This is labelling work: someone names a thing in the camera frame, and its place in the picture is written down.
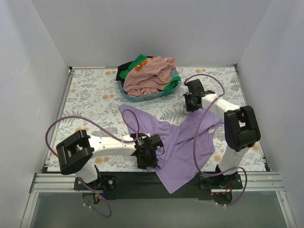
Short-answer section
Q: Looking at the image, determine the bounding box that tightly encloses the green t shirt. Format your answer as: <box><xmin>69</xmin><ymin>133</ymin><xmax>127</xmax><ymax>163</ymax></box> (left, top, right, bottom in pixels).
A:
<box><xmin>120</xmin><ymin>54</ymin><xmax>148</xmax><ymax>78</ymax></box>

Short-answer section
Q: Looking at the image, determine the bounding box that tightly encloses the pink t shirt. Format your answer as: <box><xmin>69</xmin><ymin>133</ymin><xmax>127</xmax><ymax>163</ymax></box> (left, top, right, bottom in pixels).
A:
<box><xmin>123</xmin><ymin>56</ymin><xmax>181</xmax><ymax>97</ymax></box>

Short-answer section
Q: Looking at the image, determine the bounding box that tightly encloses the aluminium frame rail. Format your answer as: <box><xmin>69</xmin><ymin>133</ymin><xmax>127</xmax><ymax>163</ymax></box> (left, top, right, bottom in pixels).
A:
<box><xmin>30</xmin><ymin>172</ymin><xmax>285</xmax><ymax>192</ymax></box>

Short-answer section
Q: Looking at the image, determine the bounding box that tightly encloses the black t shirt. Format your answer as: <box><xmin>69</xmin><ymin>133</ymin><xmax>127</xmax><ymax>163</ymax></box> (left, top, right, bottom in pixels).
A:
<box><xmin>116</xmin><ymin>61</ymin><xmax>133</xmax><ymax>83</ymax></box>

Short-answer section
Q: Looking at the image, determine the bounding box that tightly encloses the teal plastic basket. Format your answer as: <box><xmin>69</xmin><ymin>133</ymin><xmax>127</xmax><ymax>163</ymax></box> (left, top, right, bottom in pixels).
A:
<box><xmin>117</xmin><ymin>80</ymin><xmax>181</xmax><ymax>103</ymax></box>

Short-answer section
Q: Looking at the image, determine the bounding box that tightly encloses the purple t shirt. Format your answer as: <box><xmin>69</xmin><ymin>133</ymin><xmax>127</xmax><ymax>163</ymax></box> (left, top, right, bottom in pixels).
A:
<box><xmin>119</xmin><ymin>104</ymin><xmax>223</xmax><ymax>194</ymax></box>

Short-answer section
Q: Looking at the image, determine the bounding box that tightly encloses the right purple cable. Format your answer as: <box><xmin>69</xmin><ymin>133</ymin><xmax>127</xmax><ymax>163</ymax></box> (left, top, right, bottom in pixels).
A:
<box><xmin>184</xmin><ymin>74</ymin><xmax>247</xmax><ymax>207</ymax></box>

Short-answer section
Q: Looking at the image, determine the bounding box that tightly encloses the floral table mat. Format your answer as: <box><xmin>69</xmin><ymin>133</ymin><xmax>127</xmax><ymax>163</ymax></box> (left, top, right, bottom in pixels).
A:
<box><xmin>50</xmin><ymin>67</ymin><xmax>266</xmax><ymax>172</ymax></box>

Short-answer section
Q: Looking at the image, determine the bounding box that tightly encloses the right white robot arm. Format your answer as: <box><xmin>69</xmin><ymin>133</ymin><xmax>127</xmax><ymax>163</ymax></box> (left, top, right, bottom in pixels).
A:
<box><xmin>183</xmin><ymin>79</ymin><xmax>261</xmax><ymax>190</ymax></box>

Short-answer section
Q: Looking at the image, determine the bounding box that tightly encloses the purple cable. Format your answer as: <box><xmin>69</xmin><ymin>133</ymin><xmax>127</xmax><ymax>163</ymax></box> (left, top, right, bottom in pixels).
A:
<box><xmin>184</xmin><ymin>74</ymin><xmax>247</xmax><ymax>207</ymax></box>
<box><xmin>45</xmin><ymin>109</ymin><xmax>143</xmax><ymax>219</ymax></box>

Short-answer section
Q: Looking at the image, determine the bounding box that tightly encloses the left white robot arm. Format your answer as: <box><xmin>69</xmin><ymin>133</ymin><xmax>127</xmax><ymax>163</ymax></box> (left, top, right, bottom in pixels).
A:
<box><xmin>56</xmin><ymin>130</ymin><xmax>164</xmax><ymax>190</ymax></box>

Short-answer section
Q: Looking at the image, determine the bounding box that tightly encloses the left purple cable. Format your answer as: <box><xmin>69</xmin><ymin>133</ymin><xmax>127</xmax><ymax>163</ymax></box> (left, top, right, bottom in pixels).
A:
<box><xmin>45</xmin><ymin>109</ymin><xmax>143</xmax><ymax>219</ymax></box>

